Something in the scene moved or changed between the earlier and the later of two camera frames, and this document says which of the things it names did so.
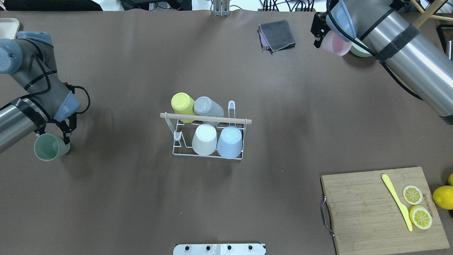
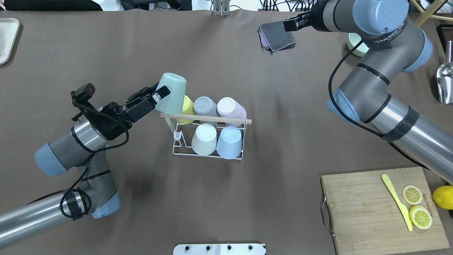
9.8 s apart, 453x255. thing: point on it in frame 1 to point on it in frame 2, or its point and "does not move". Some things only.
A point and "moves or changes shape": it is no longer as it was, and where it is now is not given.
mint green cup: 48,147 moves or changes shape
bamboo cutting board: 365,218 does not move
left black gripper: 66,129 to 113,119
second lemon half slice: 420,217 does not move
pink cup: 331,44 to 227,107
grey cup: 203,106 does not move
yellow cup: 182,103 does not move
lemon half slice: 412,194 does not move
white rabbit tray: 9,28 does not move
